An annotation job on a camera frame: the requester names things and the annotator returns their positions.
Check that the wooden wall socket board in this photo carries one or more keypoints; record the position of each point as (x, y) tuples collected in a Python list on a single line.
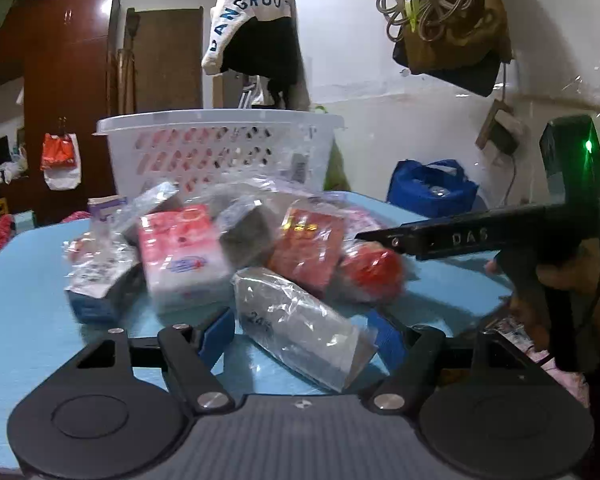
[(500, 132)]

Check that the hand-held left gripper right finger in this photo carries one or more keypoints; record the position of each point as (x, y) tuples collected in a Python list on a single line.
[(387, 340)]

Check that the pink patterned packet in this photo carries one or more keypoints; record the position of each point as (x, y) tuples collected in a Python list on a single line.
[(365, 220)]

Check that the white plastic laundry basket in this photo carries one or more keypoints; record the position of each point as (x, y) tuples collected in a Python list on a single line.
[(205, 125)]

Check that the black hanging garment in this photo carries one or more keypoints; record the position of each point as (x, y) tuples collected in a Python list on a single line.
[(265, 50)]

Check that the purple white box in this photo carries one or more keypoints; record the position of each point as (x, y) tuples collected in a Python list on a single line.
[(105, 210)]

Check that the blue white packet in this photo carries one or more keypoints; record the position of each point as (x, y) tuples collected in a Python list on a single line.
[(100, 285)]

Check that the pink white tissue pack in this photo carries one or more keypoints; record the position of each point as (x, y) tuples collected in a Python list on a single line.
[(180, 250)]

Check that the floral cloth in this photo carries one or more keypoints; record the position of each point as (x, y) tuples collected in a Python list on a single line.
[(572, 387)]

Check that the red gold packet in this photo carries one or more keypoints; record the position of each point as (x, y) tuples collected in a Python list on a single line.
[(305, 245)]

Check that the red white plastic bag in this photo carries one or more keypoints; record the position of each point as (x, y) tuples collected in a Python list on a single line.
[(60, 155)]

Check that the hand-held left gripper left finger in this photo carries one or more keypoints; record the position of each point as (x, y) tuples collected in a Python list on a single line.
[(215, 332)]

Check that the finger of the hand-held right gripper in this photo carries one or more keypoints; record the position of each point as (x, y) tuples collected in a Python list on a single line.
[(387, 240)]

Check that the grey block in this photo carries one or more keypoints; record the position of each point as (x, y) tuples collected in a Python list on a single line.
[(245, 235)]

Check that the brown wooden wardrobe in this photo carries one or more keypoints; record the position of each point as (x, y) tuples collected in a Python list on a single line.
[(65, 85)]

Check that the brown wooden door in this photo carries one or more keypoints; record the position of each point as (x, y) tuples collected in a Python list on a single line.
[(170, 60)]

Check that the green white tote bag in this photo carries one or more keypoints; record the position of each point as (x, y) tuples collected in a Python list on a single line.
[(337, 170)]

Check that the blue fabric bag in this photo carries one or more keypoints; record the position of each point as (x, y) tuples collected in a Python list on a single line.
[(420, 195)]

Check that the long grey item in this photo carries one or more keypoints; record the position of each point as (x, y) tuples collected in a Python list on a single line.
[(290, 325)]

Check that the dark hanging bag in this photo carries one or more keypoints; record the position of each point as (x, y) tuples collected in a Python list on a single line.
[(470, 77)]

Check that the person's right hand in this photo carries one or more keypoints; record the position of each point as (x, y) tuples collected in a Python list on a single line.
[(575, 270)]

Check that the olive hanging bag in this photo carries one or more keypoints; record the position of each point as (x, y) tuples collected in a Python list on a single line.
[(485, 25)]

